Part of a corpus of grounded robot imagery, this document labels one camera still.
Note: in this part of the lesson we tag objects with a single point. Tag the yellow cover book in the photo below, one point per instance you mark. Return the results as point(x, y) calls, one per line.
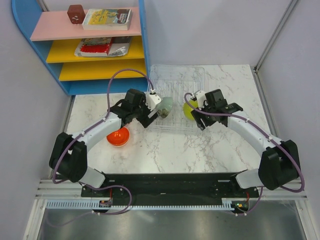
point(107, 19)

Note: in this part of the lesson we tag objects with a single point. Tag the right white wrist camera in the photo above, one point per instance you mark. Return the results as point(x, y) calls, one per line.
point(201, 99)

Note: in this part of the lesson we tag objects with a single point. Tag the white slotted cable duct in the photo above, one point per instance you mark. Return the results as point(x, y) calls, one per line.
point(94, 204)

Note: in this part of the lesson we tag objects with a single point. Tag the orange bowl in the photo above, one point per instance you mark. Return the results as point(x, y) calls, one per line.
point(119, 138)

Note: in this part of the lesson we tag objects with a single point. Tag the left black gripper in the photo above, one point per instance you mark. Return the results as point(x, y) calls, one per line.
point(145, 120)

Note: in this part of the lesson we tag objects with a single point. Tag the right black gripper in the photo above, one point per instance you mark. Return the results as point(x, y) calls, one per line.
point(197, 116)

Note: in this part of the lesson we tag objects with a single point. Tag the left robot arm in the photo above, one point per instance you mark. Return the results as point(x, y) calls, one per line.
point(69, 156)

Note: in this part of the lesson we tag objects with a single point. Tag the yellow-green bowl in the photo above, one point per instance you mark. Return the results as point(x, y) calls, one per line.
point(187, 109)

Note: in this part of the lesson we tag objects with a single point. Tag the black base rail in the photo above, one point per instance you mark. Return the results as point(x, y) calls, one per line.
point(169, 189)

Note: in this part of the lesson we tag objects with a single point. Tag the aluminium corner post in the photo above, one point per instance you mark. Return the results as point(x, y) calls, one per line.
point(281, 24)

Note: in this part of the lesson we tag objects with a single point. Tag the white wire dish rack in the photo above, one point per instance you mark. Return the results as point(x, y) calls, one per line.
point(174, 81)

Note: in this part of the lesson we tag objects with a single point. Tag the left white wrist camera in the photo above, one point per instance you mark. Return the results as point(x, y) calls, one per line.
point(153, 99)

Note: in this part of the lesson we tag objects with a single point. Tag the blue shelf unit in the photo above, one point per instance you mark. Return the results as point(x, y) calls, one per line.
point(54, 39)

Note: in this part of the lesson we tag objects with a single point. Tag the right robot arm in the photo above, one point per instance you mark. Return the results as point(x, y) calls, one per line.
point(279, 159)

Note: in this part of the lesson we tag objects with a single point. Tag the pale green ceramic bowl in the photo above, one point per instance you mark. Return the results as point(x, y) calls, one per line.
point(165, 107)

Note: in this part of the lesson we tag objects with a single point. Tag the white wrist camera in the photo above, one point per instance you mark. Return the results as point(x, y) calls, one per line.
point(153, 99)
point(201, 99)

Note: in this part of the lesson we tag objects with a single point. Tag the dark red cube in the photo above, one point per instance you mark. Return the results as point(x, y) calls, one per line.
point(76, 14)

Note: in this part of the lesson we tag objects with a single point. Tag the red edged book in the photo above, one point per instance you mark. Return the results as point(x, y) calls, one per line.
point(98, 44)

